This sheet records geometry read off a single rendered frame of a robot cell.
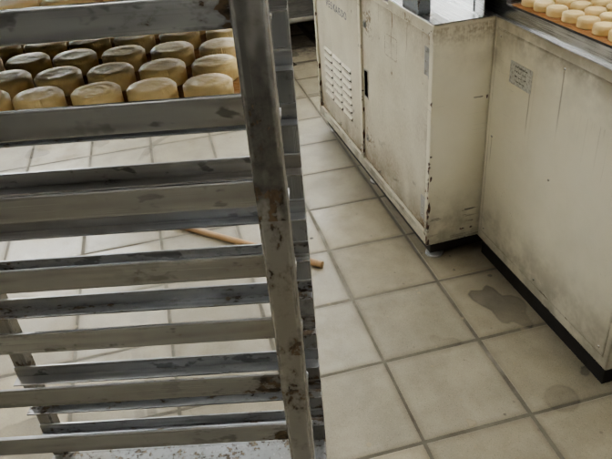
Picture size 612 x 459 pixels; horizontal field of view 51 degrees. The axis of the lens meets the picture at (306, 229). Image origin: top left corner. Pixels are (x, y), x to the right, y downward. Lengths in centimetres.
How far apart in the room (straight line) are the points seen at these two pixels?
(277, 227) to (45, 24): 27
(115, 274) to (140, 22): 28
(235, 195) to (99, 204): 14
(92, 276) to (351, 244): 175
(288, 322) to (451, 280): 156
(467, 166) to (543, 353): 63
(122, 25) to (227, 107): 11
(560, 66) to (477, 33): 33
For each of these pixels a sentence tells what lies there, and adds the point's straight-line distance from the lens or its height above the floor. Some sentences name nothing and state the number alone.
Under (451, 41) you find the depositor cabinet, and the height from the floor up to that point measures 78.
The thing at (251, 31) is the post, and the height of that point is 122.
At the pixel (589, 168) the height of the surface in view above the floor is 59.
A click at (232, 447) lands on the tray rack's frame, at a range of 158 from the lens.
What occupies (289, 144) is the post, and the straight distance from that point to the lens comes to 109.
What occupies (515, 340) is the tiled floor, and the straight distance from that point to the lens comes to 205.
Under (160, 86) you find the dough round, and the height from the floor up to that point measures 115.
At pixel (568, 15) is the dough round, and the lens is 170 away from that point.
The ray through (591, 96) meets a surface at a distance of 167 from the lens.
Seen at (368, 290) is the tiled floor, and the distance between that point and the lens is 219.
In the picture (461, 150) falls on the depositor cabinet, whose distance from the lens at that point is 212.
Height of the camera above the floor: 137
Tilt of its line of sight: 33 degrees down
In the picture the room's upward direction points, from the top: 5 degrees counter-clockwise
